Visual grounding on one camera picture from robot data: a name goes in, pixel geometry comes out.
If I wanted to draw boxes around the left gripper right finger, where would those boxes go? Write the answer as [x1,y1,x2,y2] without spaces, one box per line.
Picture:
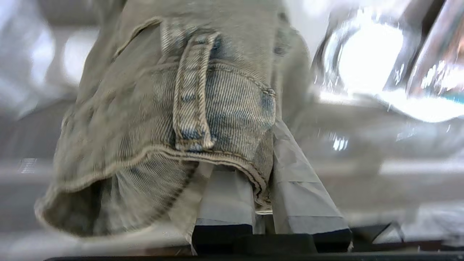
[270,118,351,236]

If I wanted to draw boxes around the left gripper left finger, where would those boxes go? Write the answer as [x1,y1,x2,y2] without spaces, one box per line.
[196,169,256,227]

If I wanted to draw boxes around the grey denim jeans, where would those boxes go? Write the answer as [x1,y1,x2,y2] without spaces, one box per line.
[34,0,316,240]

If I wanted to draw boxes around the clear plastic slipper bag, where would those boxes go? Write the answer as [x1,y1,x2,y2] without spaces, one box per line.
[314,0,464,124]

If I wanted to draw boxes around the white slipper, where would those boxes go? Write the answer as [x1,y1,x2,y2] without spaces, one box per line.
[339,20,406,94]

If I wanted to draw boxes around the brown printed snack bag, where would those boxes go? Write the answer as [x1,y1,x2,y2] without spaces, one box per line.
[408,0,464,105]

